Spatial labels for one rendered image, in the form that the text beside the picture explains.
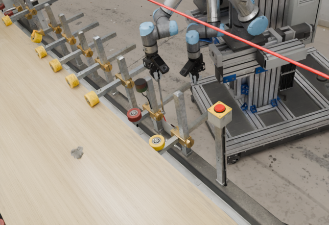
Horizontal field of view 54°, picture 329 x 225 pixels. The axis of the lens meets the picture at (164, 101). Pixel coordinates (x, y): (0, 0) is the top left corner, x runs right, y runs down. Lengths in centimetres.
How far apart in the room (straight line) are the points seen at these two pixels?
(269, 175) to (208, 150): 51
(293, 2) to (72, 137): 156
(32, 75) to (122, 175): 112
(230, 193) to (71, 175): 78
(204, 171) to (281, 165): 103
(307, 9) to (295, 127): 87
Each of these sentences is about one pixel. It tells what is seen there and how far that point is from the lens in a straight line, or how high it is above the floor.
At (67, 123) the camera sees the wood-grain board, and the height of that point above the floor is 90.
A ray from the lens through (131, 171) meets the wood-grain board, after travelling 155.
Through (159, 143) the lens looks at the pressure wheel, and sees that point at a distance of 162.
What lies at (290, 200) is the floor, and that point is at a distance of 251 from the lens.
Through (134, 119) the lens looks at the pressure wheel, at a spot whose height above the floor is 89.
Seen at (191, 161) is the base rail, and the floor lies 70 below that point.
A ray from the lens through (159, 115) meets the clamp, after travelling 182.
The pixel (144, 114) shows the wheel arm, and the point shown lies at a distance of 184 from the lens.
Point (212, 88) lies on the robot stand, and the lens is 292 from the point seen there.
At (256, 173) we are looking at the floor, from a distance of 259.
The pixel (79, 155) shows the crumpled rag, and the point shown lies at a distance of 170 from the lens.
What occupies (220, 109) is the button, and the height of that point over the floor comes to 123.
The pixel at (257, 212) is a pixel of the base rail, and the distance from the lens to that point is 163.
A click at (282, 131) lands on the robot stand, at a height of 23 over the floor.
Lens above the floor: 214
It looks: 42 degrees down
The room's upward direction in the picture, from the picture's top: 11 degrees counter-clockwise
